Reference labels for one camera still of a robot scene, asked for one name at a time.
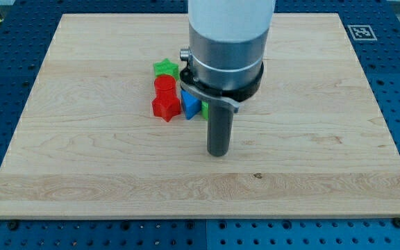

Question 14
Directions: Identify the blue triangle block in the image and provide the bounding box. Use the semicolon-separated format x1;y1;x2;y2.
181;90;201;119

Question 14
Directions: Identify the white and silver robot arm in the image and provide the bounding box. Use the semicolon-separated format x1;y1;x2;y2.
180;0;276;113

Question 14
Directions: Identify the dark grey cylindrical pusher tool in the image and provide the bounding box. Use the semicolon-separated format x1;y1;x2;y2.
207;104;233;157

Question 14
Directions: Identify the red star block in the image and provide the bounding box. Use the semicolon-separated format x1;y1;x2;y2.
151;95;181;122

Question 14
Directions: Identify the red cylinder block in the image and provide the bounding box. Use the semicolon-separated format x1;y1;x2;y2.
154;74;176;99

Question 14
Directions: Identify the green star block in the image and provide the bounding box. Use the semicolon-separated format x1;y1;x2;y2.
153;58;180;81

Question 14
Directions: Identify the wooden board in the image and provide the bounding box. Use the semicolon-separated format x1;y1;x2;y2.
0;13;400;219

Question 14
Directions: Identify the white fiducial marker tag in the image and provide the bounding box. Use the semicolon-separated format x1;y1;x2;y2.
348;24;377;41

